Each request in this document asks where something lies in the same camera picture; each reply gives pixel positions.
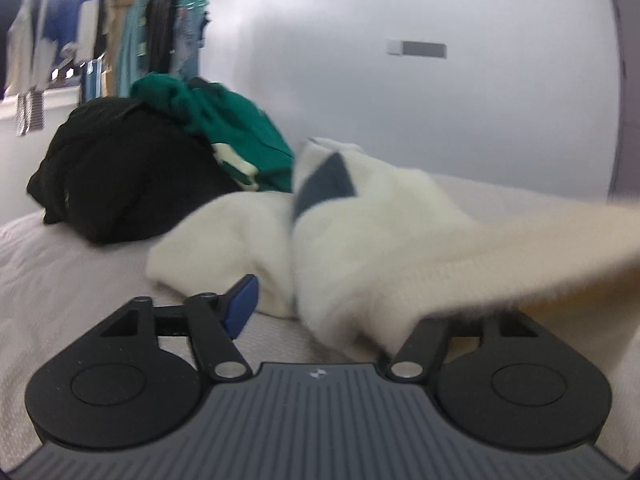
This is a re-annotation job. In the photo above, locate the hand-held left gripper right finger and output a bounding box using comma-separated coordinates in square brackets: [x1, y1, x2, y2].
[386, 307, 543, 382]

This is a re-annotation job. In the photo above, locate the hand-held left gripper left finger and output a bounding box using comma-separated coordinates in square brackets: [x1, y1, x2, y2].
[99, 274, 261, 382]

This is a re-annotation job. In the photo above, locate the cream and grey-blue sweater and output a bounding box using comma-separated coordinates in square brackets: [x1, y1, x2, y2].
[146, 137, 640, 361]

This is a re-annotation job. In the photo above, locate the row of hanging clothes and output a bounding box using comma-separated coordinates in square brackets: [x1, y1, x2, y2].
[0, 0, 213, 103]

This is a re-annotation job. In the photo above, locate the black garment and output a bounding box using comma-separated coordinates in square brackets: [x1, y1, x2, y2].
[26, 97, 246, 246]

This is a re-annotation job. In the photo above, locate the green garment with cream trim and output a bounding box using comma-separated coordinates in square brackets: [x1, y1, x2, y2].
[130, 74, 296, 193]

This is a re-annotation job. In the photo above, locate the white windowsill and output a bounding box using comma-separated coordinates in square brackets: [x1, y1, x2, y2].
[0, 85, 85, 122]

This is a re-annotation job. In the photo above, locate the blue curtain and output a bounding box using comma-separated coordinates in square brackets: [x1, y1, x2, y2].
[117, 0, 148, 97]

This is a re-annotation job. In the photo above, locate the striped cloth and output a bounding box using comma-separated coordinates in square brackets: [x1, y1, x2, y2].
[15, 91, 47, 137]

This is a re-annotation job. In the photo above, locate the grey door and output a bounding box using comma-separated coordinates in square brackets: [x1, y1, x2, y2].
[604, 0, 640, 202]

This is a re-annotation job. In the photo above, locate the wall socket panel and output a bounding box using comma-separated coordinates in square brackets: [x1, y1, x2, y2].
[387, 38, 448, 60]

